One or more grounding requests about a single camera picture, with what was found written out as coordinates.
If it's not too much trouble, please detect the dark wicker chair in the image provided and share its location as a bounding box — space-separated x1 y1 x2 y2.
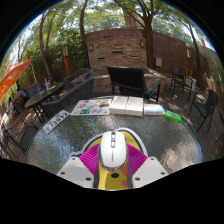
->
63 67 93 93
43 77 95 118

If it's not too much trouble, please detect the dark round patio table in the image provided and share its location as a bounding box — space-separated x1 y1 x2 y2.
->
23 81 65 123

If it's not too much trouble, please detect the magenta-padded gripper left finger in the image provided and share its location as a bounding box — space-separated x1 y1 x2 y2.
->
56 142 102 190

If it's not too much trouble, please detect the dark mesh metal armchair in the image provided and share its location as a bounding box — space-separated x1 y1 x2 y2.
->
0 119 39 156
186 88 221 134

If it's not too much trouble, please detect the brown-trunked tree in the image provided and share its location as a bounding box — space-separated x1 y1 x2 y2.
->
113 0 188 69
79 0 91 69

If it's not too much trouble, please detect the small white blue box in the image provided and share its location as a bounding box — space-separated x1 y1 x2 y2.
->
143 103 166 117

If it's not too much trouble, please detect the yellow chick-shaped mouse pad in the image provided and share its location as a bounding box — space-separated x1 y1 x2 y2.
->
68 127 149 192

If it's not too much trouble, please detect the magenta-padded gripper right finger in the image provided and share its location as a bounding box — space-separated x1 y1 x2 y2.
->
126 143 170 189

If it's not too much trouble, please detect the black wooden slatted chair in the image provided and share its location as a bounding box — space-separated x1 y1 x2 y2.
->
106 65 162 104

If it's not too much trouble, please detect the green wipes packet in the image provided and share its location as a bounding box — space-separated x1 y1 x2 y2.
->
164 110 183 124

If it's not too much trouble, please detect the white flat box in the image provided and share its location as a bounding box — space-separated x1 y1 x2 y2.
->
108 95 130 116
124 96 145 117

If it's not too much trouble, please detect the blue patio chair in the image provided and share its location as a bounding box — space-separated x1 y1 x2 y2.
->
26 82 44 98

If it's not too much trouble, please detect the grey wall utility box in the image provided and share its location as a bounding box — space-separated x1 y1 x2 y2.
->
155 56 164 68

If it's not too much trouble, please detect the wooden lamp post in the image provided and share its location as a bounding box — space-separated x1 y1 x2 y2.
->
61 40 72 77
185 42 194 76

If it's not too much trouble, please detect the orange canopy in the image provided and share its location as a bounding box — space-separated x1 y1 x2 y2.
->
0 59 33 101

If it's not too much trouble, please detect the low stone planter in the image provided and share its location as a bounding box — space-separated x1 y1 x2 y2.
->
71 66 168 96

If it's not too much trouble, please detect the person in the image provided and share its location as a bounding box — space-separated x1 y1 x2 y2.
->
9 88 29 113

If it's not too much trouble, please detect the white computer mouse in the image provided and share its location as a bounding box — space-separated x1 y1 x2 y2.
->
99 130 129 173

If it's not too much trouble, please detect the white licence plate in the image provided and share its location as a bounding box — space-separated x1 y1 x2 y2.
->
41 109 71 135

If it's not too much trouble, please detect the black metal patio chair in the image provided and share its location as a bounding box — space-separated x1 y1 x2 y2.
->
169 64 188 101

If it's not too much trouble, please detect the colourful printed paper sheet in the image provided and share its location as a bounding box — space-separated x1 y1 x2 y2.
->
69 98 113 117

